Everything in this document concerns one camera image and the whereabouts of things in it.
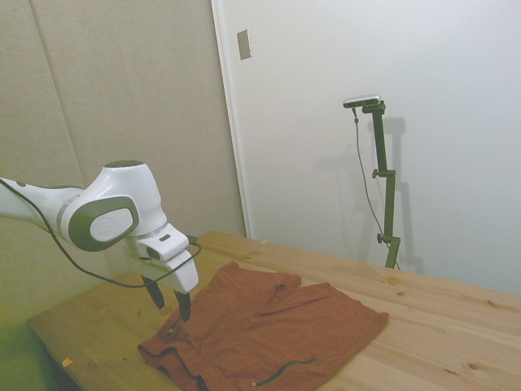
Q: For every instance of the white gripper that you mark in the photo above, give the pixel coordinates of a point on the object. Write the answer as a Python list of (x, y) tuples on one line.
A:
[(183, 273)]

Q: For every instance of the rust red shorts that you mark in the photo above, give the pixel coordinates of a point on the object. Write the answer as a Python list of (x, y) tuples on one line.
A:
[(264, 326)]

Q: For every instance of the small orange tape scrap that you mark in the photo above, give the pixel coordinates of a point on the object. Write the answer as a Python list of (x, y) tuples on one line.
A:
[(67, 361)]

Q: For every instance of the white door frame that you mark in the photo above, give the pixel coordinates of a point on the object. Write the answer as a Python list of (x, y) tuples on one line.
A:
[(232, 122)]

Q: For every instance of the dark olive camera stand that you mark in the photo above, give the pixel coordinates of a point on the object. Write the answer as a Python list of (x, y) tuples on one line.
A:
[(384, 195)]

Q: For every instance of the grey wall plate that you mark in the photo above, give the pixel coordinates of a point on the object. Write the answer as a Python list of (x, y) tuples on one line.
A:
[(244, 45)]

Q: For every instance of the silver grey camera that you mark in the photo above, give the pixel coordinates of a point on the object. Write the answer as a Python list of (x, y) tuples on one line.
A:
[(362, 100)]

